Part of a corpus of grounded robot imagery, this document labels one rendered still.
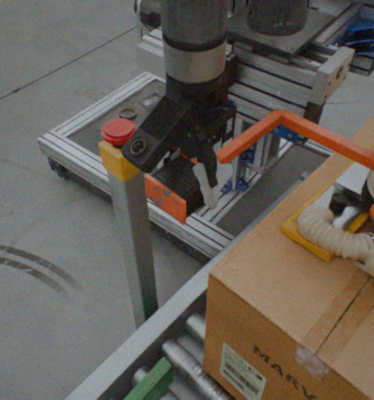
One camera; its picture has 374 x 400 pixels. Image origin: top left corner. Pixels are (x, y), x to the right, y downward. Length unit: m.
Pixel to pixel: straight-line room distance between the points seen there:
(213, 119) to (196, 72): 0.09
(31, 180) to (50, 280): 0.63
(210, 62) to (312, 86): 0.68
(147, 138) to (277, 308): 0.34
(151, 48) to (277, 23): 0.36
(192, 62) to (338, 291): 0.44
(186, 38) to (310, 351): 0.46
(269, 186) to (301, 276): 1.20
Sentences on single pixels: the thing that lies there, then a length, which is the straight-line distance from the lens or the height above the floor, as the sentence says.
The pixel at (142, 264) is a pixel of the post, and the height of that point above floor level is 0.60.
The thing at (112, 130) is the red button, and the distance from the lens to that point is 0.86.
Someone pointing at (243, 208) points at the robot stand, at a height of 0.21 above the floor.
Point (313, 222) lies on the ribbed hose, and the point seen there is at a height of 1.03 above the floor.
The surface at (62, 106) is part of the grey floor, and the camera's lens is 2.80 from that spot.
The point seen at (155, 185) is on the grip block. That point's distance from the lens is 0.65.
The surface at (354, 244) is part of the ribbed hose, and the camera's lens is 0.70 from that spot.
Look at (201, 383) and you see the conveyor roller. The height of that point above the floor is 0.55.
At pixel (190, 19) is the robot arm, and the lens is 0.49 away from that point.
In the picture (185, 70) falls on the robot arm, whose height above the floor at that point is 1.30.
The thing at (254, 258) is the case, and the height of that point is 0.95.
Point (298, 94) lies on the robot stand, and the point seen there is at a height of 0.91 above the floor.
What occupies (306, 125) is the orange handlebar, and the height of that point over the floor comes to 1.09.
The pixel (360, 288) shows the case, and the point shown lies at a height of 0.95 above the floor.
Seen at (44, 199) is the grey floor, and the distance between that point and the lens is 2.24.
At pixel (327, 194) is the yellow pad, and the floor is 0.97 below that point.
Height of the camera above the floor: 1.56
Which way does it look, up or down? 47 degrees down
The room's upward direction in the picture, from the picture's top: straight up
